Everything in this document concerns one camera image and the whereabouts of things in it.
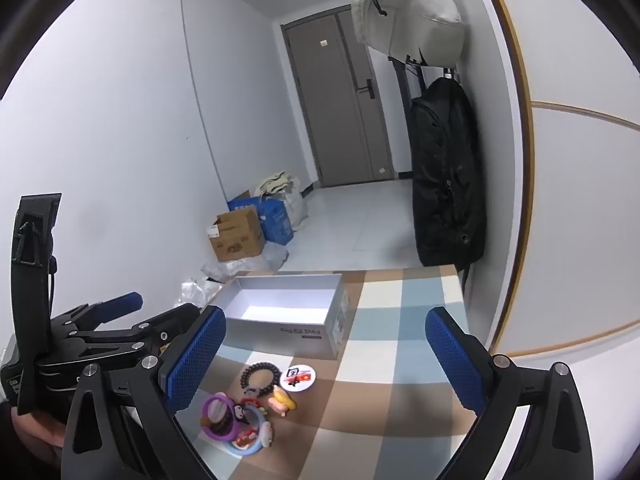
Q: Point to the checkered tablecloth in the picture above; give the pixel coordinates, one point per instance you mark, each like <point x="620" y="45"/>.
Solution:
<point x="400" y="310"/>

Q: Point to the small round brass trinket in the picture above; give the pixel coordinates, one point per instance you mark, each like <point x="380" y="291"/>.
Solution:
<point x="265" y="434"/>

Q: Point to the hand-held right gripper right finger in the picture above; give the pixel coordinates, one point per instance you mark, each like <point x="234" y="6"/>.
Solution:
<point x="455" y="365"/>

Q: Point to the pink yellow figure charm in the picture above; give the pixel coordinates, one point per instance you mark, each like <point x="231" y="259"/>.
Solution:
<point x="280" y="402"/>

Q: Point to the brown cardboard box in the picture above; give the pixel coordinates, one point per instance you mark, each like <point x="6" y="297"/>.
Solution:
<point x="237" y="237"/>

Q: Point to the round white badge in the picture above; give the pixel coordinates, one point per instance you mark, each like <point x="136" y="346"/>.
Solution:
<point x="297" y="377"/>

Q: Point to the grey box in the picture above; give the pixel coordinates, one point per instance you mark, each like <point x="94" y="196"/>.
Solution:
<point x="280" y="332"/>

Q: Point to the beige cloth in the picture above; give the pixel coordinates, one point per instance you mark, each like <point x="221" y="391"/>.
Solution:
<point x="272" y="183"/>

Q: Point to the crumpled clear plastic bag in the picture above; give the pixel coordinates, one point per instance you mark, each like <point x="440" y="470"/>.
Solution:
<point x="197" y="292"/>
<point x="250" y="265"/>

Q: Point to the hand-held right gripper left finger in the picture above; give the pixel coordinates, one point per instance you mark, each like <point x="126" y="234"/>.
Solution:
<point x="195" y="360"/>

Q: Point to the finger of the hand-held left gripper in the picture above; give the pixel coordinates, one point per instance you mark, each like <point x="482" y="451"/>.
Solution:
<point x="122" y="302"/>
<point x="160" y="324"/>

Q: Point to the grey backpack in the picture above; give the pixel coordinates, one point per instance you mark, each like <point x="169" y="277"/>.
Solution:
<point x="410" y="15"/>

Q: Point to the red round charm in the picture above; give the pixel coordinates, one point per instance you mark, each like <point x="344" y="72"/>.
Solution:
<point x="249" y="403"/>

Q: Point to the person's left hand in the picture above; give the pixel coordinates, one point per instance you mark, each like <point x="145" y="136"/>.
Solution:
<point x="32" y="430"/>

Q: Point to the grey door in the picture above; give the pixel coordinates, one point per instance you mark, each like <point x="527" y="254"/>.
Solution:
<point x="335" y="100"/>

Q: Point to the black backpack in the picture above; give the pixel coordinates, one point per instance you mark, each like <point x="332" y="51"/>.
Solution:
<point x="445" y="175"/>

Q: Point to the blue cardboard box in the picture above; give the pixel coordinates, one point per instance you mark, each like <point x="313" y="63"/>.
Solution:
<point x="242" y="204"/>
<point x="277" y="222"/>

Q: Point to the white plastic sack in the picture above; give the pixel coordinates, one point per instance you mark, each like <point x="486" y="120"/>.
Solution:
<point x="297" y="205"/>

